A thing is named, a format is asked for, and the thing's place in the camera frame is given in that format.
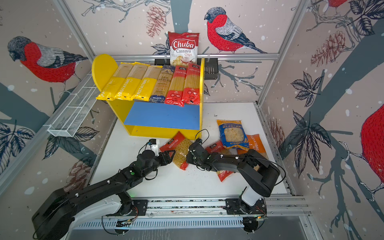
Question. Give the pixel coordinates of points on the red fusilli bag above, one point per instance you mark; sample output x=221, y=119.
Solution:
x=218, y=147
x=180, y=144

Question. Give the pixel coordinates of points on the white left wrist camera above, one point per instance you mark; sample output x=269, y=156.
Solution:
x=154, y=145

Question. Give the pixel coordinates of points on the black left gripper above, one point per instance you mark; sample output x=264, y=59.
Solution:
x=169, y=159

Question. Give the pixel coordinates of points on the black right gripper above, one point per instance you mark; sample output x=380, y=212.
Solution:
x=189, y=155

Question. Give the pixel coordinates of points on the red spaghetti pack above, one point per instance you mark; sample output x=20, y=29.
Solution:
x=175, y=93
x=191, y=93

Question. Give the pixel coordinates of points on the Chuba cassava chips bag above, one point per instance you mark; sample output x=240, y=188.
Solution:
x=183, y=48

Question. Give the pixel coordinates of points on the white wire wall basket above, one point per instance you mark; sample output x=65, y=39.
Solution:
x=72, y=116

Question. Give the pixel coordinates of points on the blue orecchiette pasta bag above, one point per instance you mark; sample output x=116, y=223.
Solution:
x=232, y=134

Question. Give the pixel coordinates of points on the orange pasta bag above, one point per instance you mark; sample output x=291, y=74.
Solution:
x=254, y=143

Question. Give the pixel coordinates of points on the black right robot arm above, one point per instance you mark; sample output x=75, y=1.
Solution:
x=260, y=173

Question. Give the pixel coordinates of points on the dark blue spaghetti pack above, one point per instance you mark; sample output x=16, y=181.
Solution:
x=162, y=85

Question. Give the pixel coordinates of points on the yellow spaghetti pack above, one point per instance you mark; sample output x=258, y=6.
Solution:
x=114, y=84
x=134, y=78
x=147, y=84

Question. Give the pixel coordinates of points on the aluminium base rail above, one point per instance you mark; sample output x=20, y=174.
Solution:
x=202, y=213

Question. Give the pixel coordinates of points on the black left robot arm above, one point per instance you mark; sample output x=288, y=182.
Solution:
x=54, y=217

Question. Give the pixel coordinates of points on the yellow wooden shelf unit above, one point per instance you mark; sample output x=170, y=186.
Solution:
x=152, y=120

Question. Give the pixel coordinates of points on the black wall basket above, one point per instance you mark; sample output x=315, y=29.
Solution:
x=211, y=67

